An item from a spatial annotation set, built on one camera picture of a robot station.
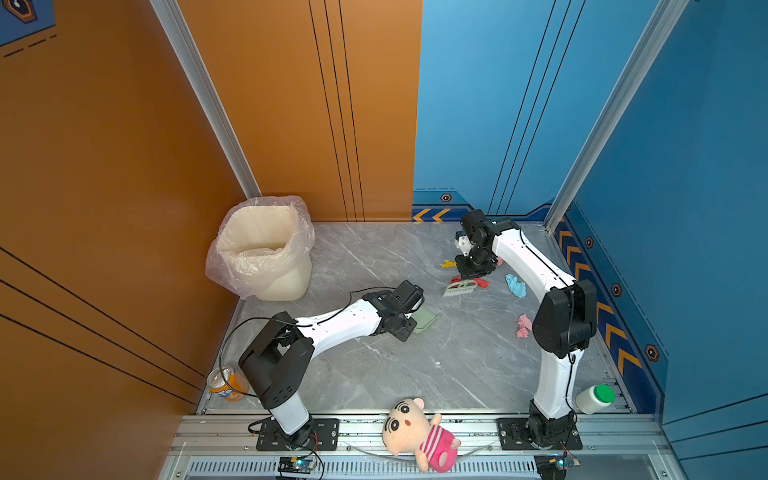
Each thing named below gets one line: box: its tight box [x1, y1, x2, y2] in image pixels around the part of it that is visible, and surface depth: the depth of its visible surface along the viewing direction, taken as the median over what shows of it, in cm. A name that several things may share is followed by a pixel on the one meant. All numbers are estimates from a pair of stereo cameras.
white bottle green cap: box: [575, 384, 615, 415], surface depth 72 cm
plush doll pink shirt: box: [383, 398, 462, 473], surface depth 68 cm
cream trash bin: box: [216, 206, 312, 301], surface depth 87 cm
